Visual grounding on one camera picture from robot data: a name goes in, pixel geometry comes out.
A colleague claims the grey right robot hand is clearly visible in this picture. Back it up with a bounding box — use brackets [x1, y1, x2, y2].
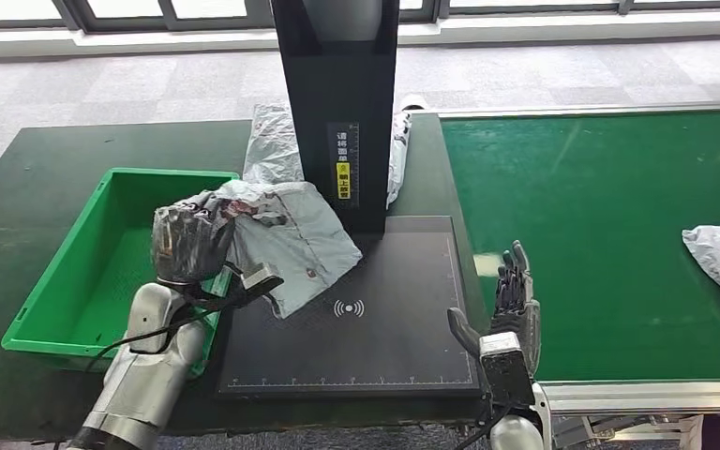
[446, 240, 543, 378]

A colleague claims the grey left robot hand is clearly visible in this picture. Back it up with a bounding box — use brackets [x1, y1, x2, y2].
[150, 197, 238, 288]

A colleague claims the grey parcel with red smear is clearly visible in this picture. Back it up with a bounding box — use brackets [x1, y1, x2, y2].
[151, 180, 365, 320]

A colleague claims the green conveyor belt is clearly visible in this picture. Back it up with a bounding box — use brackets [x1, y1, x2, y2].
[441, 112, 720, 383]

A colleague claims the black scanning machine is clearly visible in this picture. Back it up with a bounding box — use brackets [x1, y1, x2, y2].
[217, 0, 484, 398]

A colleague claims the green plastic crate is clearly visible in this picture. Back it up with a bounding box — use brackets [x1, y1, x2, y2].
[0, 167, 241, 378]

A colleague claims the crumpled grey poly mailer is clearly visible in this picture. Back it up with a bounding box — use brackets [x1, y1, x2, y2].
[243, 102, 413, 209]

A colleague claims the dark green table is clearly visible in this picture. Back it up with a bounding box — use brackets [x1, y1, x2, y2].
[0, 114, 498, 443]

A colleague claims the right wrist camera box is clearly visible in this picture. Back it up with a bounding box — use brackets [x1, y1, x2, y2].
[479, 332, 536, 408]

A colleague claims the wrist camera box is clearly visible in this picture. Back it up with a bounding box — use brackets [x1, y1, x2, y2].
[479, 332, 536, 408]
[240, 261, 285, 294]

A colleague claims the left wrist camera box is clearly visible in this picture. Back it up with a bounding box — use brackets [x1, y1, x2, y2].
[240, 261, 285, 294]

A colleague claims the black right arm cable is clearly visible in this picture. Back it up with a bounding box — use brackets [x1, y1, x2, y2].
[453, 403, 512, 450]

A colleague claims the aluminium conveyor frame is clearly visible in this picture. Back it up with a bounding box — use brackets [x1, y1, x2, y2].
[425, 102, 720, 450]

